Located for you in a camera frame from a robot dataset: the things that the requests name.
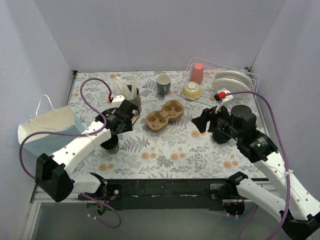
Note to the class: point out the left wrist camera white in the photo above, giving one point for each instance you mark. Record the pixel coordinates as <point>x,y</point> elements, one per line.
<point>116,101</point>

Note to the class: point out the blue ceramic mug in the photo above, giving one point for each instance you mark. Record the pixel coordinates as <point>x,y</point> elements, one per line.
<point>163,82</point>

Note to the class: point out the yellow patterned bowl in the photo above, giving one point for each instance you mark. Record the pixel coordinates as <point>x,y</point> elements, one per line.
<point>191,90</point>

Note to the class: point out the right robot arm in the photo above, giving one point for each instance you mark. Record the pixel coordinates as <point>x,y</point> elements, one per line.
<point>296,209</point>

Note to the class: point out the white plate front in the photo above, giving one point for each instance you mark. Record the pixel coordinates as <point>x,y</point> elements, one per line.
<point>229,84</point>

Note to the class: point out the white plate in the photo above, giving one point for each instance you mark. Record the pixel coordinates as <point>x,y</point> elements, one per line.
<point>233,74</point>
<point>229,84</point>

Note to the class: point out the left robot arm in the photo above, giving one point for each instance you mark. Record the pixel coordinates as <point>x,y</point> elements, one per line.
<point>53,171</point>

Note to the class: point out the brown cardboard cup carrier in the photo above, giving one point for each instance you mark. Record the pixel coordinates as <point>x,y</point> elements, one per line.
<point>171,111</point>

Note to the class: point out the dark takeout coffee cup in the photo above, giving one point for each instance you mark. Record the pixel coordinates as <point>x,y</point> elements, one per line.
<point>111,145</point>

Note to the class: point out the white wire dish rack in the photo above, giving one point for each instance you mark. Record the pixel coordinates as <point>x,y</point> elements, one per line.
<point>207,97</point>

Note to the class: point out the pink plastic cup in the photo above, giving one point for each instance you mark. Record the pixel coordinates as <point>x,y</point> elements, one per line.
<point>197,73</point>

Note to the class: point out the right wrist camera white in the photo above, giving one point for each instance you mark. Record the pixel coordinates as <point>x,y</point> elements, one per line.
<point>224,97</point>

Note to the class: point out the white plate back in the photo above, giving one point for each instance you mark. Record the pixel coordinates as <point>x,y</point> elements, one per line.
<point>233,74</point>

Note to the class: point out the grey straw holder cup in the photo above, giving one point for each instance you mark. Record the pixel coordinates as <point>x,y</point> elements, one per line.
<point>136,102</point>

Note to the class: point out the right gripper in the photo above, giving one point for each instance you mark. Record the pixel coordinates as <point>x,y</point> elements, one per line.
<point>212,121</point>

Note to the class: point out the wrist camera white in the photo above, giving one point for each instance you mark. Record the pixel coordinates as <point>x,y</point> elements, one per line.
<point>224,97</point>
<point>116,101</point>

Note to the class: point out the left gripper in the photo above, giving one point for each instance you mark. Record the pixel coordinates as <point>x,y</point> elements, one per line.
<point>130,107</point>

